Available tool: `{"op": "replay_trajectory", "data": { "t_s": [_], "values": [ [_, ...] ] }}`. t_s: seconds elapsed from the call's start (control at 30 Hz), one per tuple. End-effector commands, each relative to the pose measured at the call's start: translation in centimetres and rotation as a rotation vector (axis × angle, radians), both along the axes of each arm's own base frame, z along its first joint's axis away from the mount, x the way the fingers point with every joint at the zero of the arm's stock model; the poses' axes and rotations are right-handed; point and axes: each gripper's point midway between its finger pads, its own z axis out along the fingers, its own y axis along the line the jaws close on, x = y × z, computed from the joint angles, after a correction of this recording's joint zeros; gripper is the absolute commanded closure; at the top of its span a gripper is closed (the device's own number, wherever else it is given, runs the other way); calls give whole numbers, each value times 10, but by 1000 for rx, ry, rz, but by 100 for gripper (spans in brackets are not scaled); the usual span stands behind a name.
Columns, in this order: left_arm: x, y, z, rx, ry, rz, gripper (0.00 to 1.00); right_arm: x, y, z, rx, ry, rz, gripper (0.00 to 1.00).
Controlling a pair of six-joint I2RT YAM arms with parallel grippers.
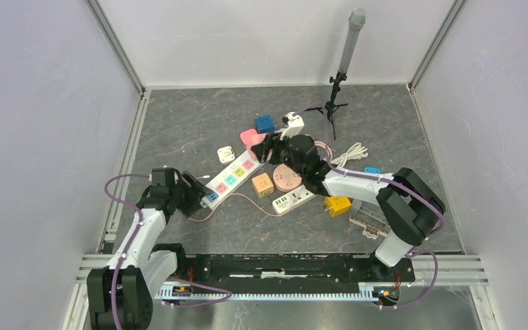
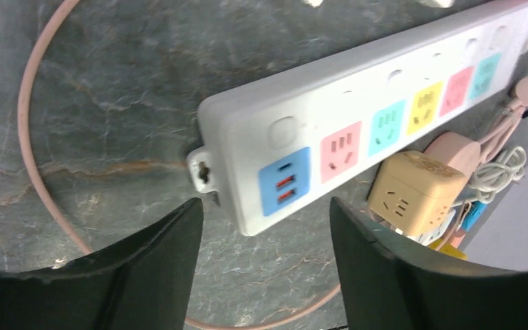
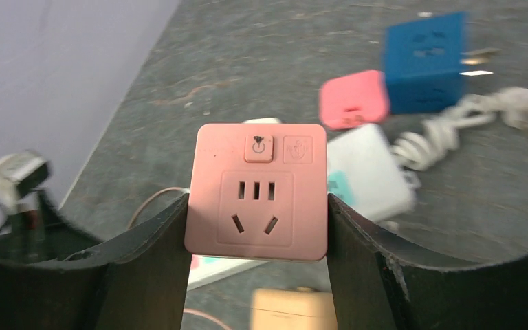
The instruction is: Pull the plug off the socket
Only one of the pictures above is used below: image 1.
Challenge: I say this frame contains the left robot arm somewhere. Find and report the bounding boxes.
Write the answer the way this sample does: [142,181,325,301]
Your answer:
[86,167,212,329]

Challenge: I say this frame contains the coral pink adapter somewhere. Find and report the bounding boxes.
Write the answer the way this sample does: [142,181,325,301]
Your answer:
[239,129,258,145]

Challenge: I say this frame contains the grey microphone on tripod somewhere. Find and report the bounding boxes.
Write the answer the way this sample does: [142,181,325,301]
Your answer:
[305,8,367,140]

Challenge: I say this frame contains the yellow cube socket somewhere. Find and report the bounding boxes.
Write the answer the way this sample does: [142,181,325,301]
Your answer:
[324,197,351,217]

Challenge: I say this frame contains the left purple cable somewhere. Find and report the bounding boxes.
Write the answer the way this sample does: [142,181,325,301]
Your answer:
[103,173,234,330]

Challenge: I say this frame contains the light blue cube adapter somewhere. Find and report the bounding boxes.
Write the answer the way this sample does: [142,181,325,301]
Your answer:
[364,166,381,174]

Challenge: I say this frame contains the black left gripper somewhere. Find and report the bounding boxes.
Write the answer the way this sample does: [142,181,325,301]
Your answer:
[169,170,213,218]

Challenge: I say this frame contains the grey metal bracket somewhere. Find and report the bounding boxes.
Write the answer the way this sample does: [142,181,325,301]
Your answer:
[351,199,388,225]

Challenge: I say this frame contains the dark blue cube socket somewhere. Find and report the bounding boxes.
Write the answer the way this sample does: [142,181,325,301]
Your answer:
[254,115,276,134]

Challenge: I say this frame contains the pink charging cable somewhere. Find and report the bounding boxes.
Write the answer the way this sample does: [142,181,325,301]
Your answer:
[186,175,283,223]

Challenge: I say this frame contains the tan cube socket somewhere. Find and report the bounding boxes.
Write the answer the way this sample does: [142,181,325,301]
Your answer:
[252,173,274,198]

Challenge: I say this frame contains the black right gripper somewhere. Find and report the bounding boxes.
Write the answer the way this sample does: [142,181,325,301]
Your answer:
[252,129,307,178]

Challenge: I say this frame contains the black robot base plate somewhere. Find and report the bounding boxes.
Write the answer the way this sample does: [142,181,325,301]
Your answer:
[173,253,416,295]

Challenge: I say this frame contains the white dock with green inset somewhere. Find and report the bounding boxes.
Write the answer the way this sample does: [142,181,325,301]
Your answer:
[201,151,263,210]

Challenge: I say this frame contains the light pink cube socket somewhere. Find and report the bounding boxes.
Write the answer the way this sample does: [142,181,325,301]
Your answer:
[245,133,267,161]

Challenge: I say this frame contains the beige perforated bracket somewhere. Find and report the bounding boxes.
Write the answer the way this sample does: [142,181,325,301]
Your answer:
[349,216,389,240]

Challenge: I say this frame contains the white power strip cord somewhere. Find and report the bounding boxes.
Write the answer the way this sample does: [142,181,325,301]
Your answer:
[329,142,370,168]

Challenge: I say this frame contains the white power strip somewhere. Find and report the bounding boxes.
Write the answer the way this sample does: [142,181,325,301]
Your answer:
[272,185,315,215]

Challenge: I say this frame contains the white adapter plug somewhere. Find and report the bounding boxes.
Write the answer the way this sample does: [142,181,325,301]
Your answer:
[217,146,236,165]

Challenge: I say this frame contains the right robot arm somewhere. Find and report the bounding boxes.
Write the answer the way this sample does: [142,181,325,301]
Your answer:
[250,133,446,281]

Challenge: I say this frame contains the white slotted cable duct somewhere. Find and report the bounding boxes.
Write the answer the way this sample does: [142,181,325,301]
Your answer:
[155,284,378,303]

